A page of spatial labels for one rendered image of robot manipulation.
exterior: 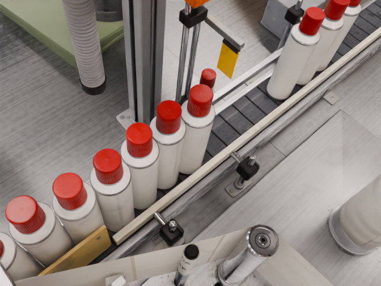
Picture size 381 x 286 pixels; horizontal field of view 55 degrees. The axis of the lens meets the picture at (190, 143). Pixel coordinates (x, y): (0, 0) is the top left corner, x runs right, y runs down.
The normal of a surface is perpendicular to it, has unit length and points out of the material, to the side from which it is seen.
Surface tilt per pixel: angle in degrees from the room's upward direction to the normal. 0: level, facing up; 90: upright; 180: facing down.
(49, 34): 5
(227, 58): 90
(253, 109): 0
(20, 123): 0
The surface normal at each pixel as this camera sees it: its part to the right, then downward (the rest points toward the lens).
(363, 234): -0.66, 0.60
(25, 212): 0.07, -0.53
